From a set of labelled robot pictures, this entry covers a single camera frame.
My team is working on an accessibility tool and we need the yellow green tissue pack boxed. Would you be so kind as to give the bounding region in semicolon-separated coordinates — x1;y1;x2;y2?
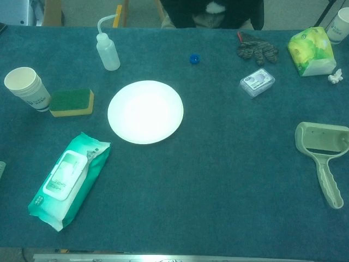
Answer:
287;26;337;78

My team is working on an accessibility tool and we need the teal felt tablecloth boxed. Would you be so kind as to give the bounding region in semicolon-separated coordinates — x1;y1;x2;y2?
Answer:
0;25;349;261

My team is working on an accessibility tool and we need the green wet wipes pack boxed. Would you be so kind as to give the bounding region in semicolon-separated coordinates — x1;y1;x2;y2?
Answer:
28;132;112;232

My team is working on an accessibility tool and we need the white paper cup stack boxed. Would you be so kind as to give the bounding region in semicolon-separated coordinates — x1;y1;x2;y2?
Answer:
4;67;52;113

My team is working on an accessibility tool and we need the clear box purple label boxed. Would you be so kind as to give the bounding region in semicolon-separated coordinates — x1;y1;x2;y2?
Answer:
239;68;275;99

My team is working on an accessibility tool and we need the black tripod leg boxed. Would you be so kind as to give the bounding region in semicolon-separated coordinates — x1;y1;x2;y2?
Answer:
316;0;338;27

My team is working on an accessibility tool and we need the aluminium frame rail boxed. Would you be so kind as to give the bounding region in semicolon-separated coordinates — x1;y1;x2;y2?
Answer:
33;253;314;262

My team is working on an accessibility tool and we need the green yellow sponge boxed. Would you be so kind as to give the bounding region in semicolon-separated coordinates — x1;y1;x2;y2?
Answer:
49;87;95;118

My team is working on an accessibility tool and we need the single white paper cup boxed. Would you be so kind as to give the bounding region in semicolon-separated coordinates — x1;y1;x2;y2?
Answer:
326;7;349;45

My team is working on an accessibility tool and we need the brown wooden board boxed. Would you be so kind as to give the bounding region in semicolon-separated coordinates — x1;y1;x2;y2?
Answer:
42;0;65;27

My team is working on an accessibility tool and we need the white round plate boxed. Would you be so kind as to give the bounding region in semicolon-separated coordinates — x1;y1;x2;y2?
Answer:
107;79;185;145

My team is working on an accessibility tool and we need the wooden chair frame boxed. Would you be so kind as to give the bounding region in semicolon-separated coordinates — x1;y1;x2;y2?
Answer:
113;0;166;28

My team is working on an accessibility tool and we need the clear plastic wash bottle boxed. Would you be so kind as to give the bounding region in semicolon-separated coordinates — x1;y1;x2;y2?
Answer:
95;15;121;72

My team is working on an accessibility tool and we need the grey knit work glove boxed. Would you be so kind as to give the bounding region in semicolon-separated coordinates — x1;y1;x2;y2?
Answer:
236;32;279;66

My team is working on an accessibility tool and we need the person in dark clothing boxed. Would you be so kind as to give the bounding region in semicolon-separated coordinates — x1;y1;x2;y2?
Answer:
159;0;265;30

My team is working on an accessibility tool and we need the crumpled white tissue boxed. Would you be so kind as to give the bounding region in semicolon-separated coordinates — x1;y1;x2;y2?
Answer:
327;68;343;84

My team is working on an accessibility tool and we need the pale green lint roller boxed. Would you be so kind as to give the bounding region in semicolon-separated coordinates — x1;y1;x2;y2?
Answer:
295;121;349;210

